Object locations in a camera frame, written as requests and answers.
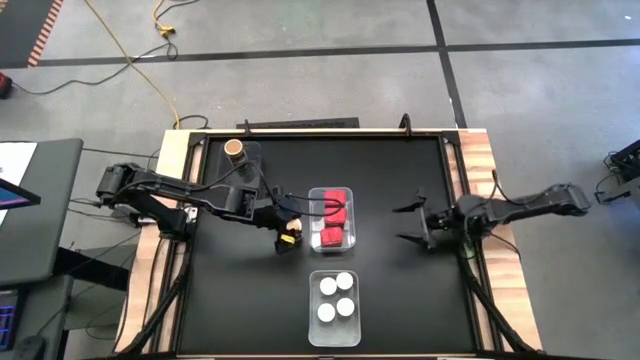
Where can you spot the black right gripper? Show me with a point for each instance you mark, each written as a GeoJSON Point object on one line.
{"type": "Point", "coordinates": [445, 220]}

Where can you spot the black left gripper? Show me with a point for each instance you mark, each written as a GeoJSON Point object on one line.
{"type": "Point", "coordinates": [270, 210]}

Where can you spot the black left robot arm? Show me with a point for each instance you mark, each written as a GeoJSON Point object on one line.
{"type": "Point", "coordinates": [210, 195]}

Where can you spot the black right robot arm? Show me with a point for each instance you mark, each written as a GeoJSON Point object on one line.
{"type": "Point", "coordinates": [525, 207]}

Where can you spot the large clear plastic bin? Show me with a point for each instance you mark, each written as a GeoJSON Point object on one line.
{"type": "Point", "coordinates": [316, 220]}

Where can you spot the black table clamp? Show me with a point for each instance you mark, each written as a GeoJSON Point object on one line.
{"type": "Point", "coordinates": [247, 127]}
{"type": "Point", "coordinates": [406, 122]}

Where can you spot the lower clear plastic bin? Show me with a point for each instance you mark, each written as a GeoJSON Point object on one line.
{"type": "Point", "coordinates": [334, 332]}

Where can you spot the long black bar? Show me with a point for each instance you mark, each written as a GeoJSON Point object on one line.
{"type": "Point", "coordinates": [300, 123]}

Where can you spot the grey desk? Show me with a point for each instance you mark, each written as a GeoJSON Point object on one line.
{"type": "Point", "coordinates": [45, 240]}

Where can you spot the monitor with blue screen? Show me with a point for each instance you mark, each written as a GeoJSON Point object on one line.
{"type": "Point", "coordinates": [12, 197]}

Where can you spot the red device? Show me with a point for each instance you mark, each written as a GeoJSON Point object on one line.
{"type": "Point", "coordinates": [4, 85]}

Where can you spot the black orange-striped mat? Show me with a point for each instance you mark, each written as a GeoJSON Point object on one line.
{"type": "Point", "coordinates": [20, 25]}

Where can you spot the silver metal bracket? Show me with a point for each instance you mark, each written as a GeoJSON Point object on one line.
{"type": "Point", "coordinates": [192, 213]}

